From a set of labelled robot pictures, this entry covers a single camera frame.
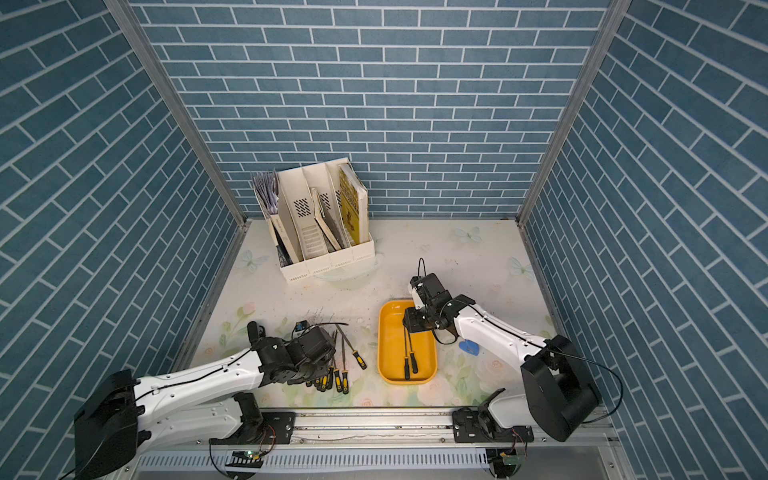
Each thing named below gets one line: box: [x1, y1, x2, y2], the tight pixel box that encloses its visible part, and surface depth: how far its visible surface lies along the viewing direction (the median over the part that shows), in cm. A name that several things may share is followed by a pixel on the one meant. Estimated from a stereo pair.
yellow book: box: [339, 164, 369, 244], surface depth 101 cm
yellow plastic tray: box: [377, 300, 438, 385], surface depth 87 cm
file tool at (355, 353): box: [336, 324, 367, 370], surface depth 86 cm
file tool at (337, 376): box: [334, 336, 342, 393], surface depth 82 cm
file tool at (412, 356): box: [408, 331, 418, 374], surface depth 86 cm
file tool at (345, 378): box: [342, 335, 349, 395], surface depth 82 cm
